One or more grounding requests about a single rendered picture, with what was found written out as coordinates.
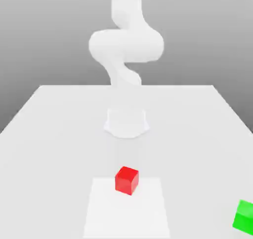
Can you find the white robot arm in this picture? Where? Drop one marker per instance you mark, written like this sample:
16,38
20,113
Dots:
126,45

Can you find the small red cube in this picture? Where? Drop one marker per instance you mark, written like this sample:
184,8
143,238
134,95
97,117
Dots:
126,180

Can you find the small green cube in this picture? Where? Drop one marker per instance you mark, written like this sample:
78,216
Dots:
244,218

